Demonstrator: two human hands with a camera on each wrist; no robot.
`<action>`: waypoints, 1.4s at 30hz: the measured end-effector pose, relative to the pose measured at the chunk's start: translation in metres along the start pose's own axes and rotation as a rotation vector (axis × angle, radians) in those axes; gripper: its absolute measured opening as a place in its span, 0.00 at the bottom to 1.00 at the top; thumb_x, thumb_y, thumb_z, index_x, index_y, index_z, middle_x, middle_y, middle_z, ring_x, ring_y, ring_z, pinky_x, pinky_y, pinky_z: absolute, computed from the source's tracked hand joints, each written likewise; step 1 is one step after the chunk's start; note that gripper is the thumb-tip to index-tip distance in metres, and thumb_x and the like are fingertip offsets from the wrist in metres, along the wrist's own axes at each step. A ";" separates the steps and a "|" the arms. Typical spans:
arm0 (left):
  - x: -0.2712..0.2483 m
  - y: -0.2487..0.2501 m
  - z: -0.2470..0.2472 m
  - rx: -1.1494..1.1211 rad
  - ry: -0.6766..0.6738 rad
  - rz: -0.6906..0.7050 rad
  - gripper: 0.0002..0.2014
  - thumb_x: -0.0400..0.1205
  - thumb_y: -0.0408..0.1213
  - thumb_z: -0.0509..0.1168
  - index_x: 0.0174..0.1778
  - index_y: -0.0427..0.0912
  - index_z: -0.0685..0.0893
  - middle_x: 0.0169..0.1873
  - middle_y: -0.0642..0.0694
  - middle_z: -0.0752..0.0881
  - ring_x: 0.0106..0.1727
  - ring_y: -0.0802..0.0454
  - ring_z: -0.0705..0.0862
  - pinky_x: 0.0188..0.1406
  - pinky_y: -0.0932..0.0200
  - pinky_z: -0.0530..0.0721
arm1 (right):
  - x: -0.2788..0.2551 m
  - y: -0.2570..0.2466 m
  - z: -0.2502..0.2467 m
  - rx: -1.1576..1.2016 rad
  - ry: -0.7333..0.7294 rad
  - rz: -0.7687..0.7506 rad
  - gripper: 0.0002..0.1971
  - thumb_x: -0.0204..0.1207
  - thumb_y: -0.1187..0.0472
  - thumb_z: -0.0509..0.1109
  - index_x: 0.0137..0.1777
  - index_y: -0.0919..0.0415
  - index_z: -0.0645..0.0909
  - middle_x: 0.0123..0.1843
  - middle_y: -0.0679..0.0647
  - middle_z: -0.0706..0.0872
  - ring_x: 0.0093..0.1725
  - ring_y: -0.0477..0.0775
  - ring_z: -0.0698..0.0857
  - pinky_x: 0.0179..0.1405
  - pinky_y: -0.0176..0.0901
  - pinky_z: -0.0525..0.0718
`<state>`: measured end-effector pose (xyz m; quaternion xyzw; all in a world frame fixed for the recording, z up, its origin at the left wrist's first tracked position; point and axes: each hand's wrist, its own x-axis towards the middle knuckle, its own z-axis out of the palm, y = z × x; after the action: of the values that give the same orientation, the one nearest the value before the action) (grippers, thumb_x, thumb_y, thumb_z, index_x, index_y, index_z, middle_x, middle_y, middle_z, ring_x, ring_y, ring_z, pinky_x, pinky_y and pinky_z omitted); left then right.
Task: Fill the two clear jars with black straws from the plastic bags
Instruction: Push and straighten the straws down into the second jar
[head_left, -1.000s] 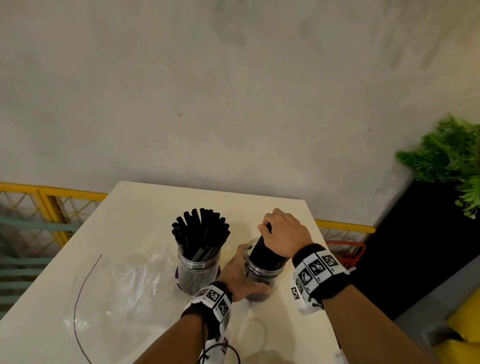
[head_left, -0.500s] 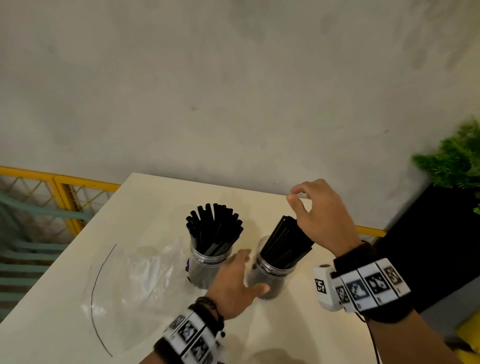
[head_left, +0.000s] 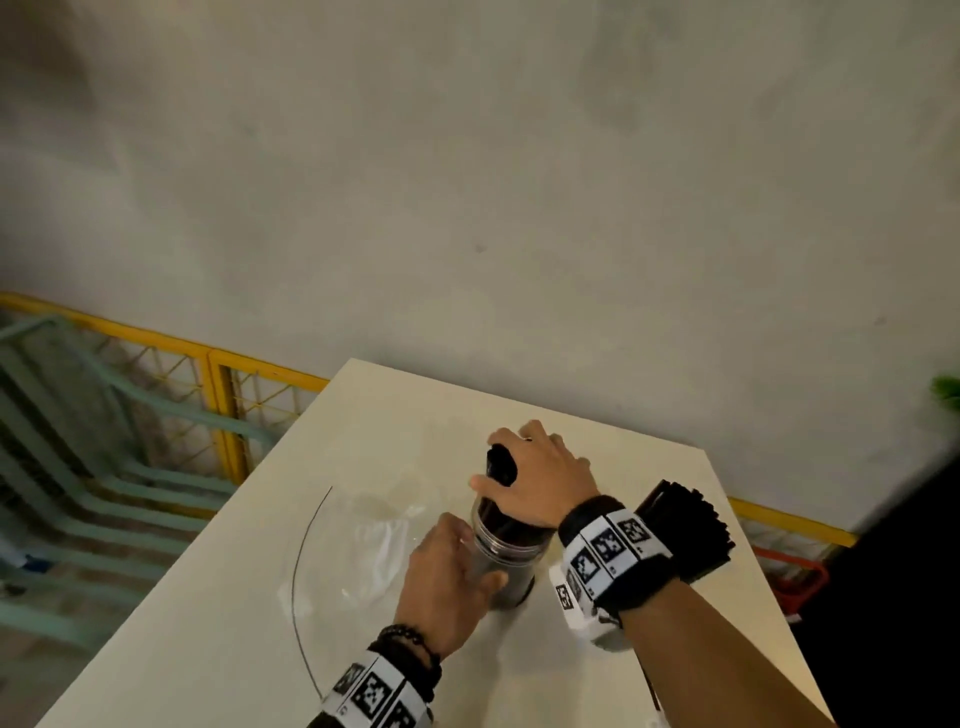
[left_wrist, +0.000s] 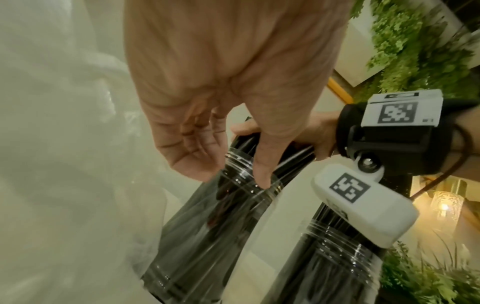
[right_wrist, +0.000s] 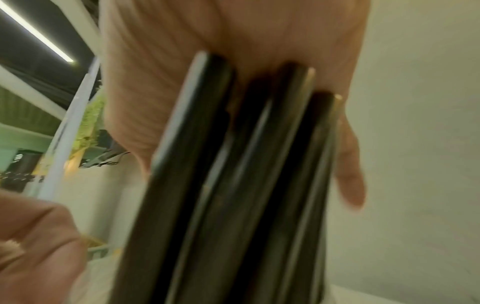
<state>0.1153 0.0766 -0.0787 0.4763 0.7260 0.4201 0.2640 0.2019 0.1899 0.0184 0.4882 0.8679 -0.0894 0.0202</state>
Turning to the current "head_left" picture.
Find person's right hand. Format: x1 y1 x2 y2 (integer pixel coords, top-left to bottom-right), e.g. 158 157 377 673
468 419 601 530

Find person's left hand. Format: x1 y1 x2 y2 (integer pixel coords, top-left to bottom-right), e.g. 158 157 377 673
393 512 510 661

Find bundle of black straws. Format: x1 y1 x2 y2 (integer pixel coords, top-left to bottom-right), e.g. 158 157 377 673
635 479 736 585
479 443 556 609

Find clear jar with blue label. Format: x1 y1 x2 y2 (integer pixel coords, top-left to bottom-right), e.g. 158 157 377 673
468 498 556 610

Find clear zip bag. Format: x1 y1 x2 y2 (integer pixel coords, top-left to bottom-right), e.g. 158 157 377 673
278 483 451 699

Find person's right forearm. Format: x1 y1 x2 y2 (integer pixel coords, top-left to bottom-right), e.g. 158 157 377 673
618 578 838 728

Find right black marker wristband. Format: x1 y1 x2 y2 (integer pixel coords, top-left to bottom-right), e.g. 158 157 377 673
557 494 680 620

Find black marker wristband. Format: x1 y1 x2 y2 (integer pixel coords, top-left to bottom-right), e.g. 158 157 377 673
307 637 444 728
557 494 680 620

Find left black marker wristband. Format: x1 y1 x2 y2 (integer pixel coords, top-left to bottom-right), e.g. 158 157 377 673
307 637 444 728

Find yellow metal mesh fence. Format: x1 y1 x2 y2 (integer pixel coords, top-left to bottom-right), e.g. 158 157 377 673
0 292 859 549

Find black planter box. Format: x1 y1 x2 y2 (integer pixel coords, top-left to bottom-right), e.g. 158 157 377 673
791 449 960 728

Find stack of green metal chairs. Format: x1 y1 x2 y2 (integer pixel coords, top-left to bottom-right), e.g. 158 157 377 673
0 314 275 654

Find black bead bracelet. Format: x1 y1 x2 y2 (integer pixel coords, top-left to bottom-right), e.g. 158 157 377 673
377 623 442 669

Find red metal frame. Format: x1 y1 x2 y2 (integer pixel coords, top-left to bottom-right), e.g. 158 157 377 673
749 545 830 620

